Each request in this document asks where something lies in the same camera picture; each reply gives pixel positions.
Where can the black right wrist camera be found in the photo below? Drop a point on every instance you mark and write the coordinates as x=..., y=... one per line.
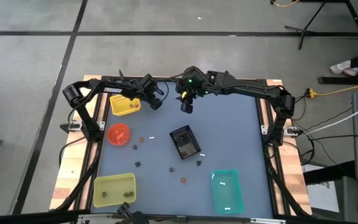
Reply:
x=186, y=107

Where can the black light stand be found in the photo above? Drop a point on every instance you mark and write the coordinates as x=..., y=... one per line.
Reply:
x=304, y=31

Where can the black slotted plastic basket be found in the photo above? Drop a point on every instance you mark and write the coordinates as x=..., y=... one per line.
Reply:
x=189, y=144

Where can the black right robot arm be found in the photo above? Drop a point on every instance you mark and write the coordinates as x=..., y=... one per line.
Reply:
x=253, y=88

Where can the yellow slotted plastic basket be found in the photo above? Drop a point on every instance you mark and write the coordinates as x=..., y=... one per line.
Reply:
x=120, y=107

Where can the orange round plastic bowl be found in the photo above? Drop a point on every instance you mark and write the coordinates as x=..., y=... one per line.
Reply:
x=112, y=138

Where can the black jointed stand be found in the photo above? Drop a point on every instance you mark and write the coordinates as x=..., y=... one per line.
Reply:
x=135, y=217

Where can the yellow-green translucent plastic bin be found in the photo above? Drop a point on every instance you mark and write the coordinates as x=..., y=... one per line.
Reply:
x=113, y=186

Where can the black plastic spider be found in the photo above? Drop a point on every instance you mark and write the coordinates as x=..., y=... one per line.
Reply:
x=184, y=153
x=138, y=164
x=198, y=162

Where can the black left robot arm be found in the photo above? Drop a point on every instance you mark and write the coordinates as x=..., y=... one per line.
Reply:
x=112, y=90

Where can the grey storage box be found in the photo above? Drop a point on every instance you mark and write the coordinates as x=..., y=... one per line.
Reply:
x=322, y=199

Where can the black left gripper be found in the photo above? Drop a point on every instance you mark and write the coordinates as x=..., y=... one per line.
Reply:
x=148, y=87

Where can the teal plastic bin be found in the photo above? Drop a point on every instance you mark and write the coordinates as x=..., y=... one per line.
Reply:
x=228, y=199

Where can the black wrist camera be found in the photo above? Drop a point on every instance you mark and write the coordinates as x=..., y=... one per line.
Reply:
x=156, y=104
x=186, y=107

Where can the black stand base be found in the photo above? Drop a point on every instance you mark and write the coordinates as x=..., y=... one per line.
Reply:
x=337, y=80

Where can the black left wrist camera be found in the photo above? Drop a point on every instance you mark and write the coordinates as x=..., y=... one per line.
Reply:
x=156, y=104

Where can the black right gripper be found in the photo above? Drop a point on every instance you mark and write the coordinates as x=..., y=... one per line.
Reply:
x=193, y=82

